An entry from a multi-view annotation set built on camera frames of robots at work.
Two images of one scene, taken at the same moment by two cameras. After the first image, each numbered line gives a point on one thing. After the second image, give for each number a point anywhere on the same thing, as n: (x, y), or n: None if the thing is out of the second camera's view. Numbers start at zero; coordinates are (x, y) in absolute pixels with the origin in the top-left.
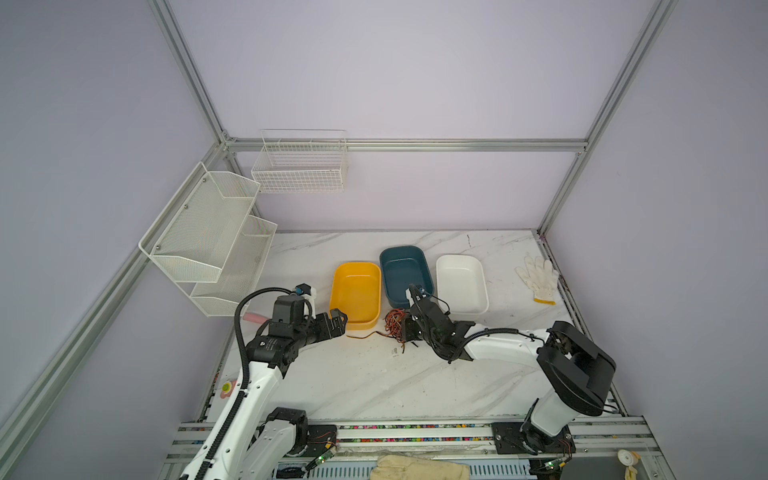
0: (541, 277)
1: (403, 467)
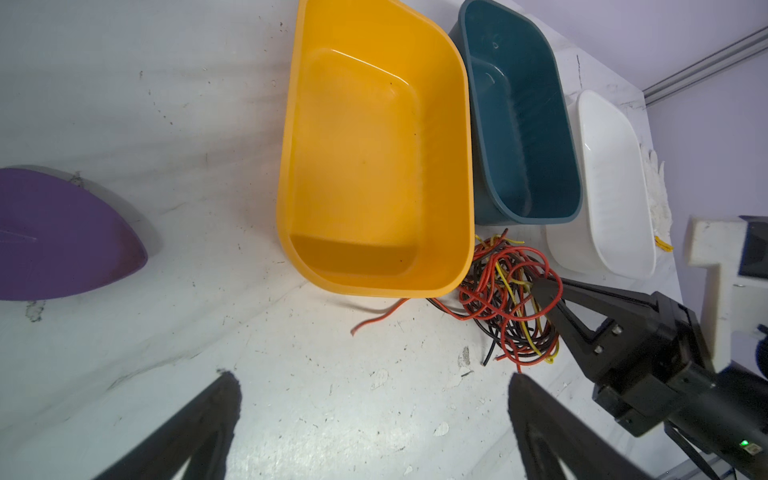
0: (659, 199)
1: None
